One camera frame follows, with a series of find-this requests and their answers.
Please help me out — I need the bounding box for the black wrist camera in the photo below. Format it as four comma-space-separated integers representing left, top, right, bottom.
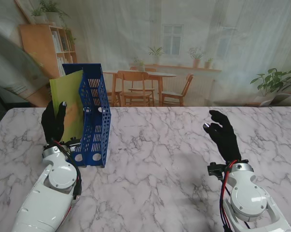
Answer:
207, 162, 227, 178
64, 137, 82, 153

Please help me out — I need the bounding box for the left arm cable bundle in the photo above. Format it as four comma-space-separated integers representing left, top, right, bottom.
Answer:
51, 139, 83, 201

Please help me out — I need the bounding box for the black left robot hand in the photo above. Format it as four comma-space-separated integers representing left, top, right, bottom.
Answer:
41, 101, 68, 145

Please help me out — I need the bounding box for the blue perforated file rack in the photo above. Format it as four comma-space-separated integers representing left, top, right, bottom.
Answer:
62, 63, 111, 169

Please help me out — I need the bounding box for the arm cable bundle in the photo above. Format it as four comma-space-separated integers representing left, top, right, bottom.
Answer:
219, 159, 240, 232
51, 139, 83, 201

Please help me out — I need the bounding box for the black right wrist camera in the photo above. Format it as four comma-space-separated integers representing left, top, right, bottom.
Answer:
207, 162, 227, 178

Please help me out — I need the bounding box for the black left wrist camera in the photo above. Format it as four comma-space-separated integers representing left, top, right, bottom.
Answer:
64, 137, 82, 153

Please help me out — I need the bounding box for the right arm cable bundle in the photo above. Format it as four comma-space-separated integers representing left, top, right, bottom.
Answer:
219, 159, 240, 232

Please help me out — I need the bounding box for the yellow translucent file folder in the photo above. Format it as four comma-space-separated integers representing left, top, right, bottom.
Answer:
49, 70, 84, 144

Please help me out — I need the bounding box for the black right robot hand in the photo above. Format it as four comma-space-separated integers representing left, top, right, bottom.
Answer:
202, 110, 242, 162

